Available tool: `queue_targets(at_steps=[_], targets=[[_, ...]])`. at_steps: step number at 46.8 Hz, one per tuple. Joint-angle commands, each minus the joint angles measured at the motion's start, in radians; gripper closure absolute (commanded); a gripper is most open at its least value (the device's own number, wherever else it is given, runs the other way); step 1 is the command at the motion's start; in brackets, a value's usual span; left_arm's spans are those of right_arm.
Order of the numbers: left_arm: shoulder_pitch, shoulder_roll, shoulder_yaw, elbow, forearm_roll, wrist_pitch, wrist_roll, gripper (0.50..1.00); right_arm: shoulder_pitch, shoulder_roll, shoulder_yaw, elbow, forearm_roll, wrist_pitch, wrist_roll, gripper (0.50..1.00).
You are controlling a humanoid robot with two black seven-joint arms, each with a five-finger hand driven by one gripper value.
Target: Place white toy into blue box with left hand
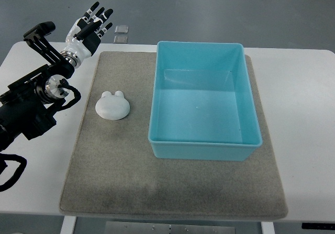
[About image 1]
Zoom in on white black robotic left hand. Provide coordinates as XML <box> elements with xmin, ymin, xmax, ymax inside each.
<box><xmin>61</xmin><ymin>2</ymin><xmax>114</xmax><ymax>68</ymax></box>

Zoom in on white frog-shaped toy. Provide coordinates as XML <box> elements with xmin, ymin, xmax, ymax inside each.
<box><xmin>95</xmin><ymin>91</ymin><xmax>130</xmax><ymax>120</ymax></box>

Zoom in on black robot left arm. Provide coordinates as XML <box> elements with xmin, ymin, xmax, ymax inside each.
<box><xmin>1</xmin><ymin>21</ymin><xmax>81</xmax><ymax>150</ymax></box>

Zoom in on blue plastic box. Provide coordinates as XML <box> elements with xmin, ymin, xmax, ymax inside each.
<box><xmin>148</xmin><ymin>41</ymin><xmax>263</xmax><ymax>161</ymax></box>

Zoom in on lower floor socket plate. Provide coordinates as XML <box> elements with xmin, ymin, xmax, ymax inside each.
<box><xmin>114</xmin><ymin>35</ymin><xmax>128</xmax><ymax>44</ymax></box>

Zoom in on floor socket plate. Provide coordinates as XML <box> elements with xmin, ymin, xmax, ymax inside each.
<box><xmin>114</xmin><ymin>35</ymin><xmax>128</xmax><ymax>44</ymax></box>
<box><xmin>115</xmin><ymin>25</ymin><xmax>129</xmax><ymax>34</ymax></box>

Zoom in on upper floor socket plate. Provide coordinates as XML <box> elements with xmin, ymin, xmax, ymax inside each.
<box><xmin>115</xmin><ymin>25</ymin><xmax>129</xmax><ymax>34</ymax></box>

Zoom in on grey felt mat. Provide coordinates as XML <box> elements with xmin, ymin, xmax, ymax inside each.
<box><xmin>59</xmin><ymin>52</ymin><xmax>288</xmax><ymax>221</ymax></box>

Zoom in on black table control panel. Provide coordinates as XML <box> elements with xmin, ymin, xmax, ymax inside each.
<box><xmin>301</xmin><ymin>222</ymin><xmax>335</xmax><ymax>231</ymax></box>

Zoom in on black looped cable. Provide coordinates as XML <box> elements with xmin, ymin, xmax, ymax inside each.
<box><xmin>0</xmin><ymin>153</ymin><xmax>28</xmax><ymax>192</ymax></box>

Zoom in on metal base plate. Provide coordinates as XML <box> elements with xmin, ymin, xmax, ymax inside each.
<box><xmin>104</xmin><ymin>221</ymin><xmax>236</xmax><ymax>234</ymax></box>

